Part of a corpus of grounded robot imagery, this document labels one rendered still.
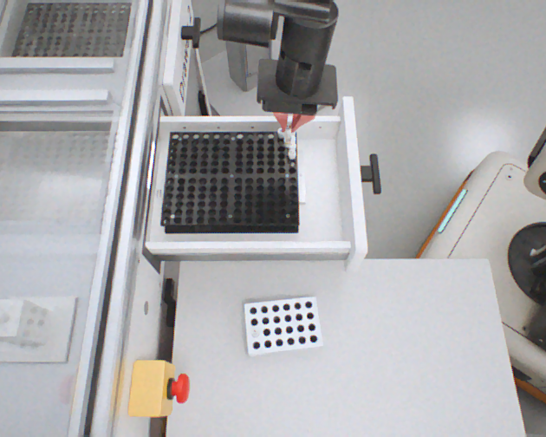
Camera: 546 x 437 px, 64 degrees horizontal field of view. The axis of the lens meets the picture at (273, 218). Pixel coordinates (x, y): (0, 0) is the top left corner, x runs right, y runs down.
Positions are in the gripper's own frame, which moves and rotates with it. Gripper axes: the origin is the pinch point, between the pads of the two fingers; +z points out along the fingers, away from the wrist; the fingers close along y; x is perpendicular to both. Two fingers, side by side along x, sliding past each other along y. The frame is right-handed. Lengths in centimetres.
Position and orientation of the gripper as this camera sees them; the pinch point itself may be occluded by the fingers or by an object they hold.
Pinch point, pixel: (288, 126)
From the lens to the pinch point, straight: 65.0
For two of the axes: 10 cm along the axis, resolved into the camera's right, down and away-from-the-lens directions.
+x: -0.2, 8.9, -4.5
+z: -1.0, 4.4, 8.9
